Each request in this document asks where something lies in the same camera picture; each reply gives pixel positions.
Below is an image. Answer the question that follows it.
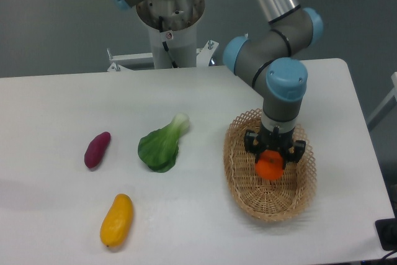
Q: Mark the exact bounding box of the yellow mango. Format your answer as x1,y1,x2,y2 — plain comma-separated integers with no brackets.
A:
100,194,134,248

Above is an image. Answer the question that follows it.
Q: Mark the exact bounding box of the white frame at right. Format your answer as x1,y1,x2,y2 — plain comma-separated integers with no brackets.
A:
366,72,396,132

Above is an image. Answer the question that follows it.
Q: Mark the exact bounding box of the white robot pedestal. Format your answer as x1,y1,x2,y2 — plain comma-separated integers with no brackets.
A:
136,0,205,52

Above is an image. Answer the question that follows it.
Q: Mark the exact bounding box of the black cable on pedestal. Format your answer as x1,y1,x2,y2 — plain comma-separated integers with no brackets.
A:
158,16,179,69

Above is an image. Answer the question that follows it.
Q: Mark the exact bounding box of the orange mandarin fruit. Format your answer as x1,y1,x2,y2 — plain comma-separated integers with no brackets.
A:
255,150,284,181

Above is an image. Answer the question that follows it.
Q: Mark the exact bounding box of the black device at edge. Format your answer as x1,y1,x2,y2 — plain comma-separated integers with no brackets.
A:
375,218,396,251

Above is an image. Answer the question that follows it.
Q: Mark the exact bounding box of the woven wicker basket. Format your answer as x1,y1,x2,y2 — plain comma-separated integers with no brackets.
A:
223,109,317,222

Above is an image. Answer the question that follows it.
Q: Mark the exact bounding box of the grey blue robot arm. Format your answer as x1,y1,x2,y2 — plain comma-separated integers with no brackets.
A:
114,0,323,168

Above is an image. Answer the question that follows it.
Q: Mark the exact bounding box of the white metal base frame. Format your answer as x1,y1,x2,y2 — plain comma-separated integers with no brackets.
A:
107,39,221,72

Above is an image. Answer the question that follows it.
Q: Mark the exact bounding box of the green bok choy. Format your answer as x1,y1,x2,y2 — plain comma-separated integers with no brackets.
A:
137,113,190,173

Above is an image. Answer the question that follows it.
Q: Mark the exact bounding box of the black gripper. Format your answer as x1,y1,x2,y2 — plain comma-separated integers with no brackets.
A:
244,115,306,169

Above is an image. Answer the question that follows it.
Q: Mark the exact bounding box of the purple sweet potato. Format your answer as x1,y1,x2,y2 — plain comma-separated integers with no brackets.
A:
84,132,111,169

